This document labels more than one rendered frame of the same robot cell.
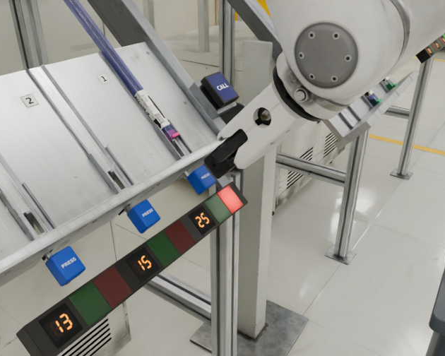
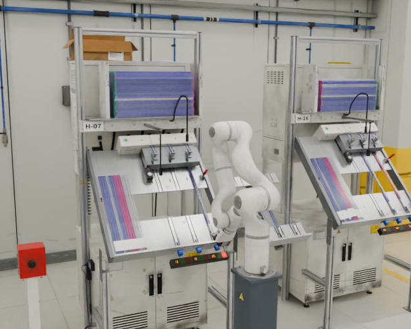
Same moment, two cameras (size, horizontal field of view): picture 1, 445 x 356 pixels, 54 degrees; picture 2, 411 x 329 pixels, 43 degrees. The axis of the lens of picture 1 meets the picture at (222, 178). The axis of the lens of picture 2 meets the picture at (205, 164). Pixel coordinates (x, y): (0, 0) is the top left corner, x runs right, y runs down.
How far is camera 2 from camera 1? 241 cm
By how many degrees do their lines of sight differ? 33
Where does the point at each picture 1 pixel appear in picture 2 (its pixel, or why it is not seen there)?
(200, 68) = (279, 220)
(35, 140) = (182, 230)
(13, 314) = (169, 284)
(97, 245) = (199, 274)
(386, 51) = (222, 222)
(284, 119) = (220, 232)
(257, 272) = not seen: hidden behind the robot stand
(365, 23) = (218, 218)
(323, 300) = not seen: outside the picture
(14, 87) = (182, 219)
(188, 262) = not seen: hidden behind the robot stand
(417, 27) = (231, 219)
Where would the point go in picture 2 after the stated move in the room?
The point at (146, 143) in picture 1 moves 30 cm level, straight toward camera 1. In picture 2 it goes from (205, 235) to (186, 253)
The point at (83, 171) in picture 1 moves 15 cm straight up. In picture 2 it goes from (189, 237) to (189, 211)
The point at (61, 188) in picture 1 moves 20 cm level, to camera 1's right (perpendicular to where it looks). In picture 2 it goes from (184, 239) to (215, 246)
